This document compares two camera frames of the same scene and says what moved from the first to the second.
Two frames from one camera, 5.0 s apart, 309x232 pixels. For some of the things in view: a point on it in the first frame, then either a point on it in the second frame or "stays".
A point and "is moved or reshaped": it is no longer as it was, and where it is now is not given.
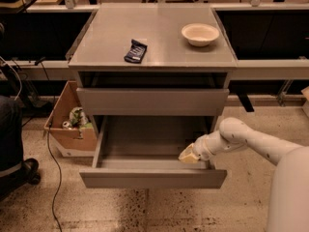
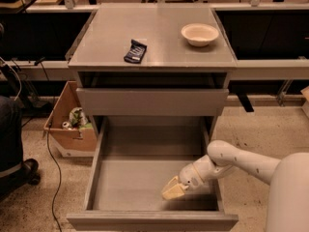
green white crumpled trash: [77, 120] stays
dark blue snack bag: [136, 52] stays
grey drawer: [143, 152] is moved or reshaped
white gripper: [202, 148] -> [188, 177]
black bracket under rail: [246, 101] stays
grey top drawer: [156, 101] stays
